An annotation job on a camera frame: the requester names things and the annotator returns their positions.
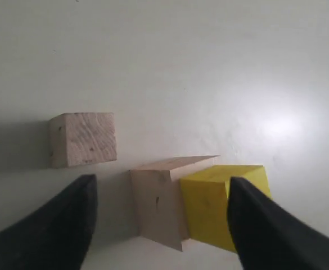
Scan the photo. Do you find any yellow cube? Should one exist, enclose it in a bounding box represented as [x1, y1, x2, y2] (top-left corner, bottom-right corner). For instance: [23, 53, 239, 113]
[180, 165, 272, 253]

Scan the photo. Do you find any medium wooden cube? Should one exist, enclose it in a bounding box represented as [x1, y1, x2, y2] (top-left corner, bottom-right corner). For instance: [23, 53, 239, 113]
[48, 112, 117, 168]

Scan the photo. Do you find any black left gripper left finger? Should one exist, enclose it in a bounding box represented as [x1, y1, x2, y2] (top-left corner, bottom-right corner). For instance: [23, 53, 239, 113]
[0, 174, 98, 269]

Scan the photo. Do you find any large pale wooden cube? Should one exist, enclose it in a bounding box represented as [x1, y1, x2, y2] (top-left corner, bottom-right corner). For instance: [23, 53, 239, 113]
[130, 155, 218, 252]

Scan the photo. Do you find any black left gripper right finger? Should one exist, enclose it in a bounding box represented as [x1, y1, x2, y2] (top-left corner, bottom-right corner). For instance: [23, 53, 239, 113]
[227, 177, 329, 269]

